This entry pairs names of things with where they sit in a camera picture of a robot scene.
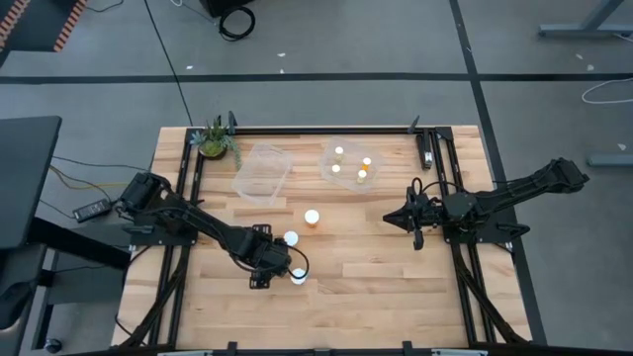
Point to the clear rectangular plastic bin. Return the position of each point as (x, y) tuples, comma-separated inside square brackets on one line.
[(262, 173)]

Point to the black caster wheel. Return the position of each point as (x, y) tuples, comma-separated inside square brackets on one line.
[(53, 345)]

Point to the grey table foot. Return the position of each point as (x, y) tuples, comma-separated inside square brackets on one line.
[(610, 160)]

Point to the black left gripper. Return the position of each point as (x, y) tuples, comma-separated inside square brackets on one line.
[(269, 254)]

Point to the grey table leg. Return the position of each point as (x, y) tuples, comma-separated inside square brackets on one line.
[(569, 31)]

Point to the black desk crossbeam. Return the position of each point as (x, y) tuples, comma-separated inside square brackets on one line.
[(79, 242)]

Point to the dark grey desk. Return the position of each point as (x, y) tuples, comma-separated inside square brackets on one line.
[(25, 178)]

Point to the black orange-striped platform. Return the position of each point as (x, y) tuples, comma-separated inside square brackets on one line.
[(39, 25)]

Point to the black rounded object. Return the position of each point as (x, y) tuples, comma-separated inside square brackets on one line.
[(15, 304)]

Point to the black box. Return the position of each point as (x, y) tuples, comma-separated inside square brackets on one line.
[(217, 6)]

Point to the small orange white-capped pill bottle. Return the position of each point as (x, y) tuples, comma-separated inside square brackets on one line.
[(362, 173), (366, 161), (339, 150), (335, 168)]

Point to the clear rounded plastic bin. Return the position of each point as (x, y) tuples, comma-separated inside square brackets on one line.
[(351, 148)]

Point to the black power adapter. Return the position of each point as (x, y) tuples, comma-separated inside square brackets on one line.
[(91, 210)]

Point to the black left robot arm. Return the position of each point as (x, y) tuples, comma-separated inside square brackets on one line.
[(198, 217)]

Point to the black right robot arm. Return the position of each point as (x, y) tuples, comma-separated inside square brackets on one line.
[(519, 190)]

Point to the black frame clamp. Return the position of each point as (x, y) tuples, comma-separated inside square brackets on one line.
[(407, 347), (231, 122), (231, 347), (413, 125)]

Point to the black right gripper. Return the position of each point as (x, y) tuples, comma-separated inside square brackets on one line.
[(427, 210)]

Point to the small potted green plant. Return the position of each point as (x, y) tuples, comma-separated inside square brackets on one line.
[(213, 146)]

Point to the black aluminium table frame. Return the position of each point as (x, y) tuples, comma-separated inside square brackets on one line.
[(321, 131)]

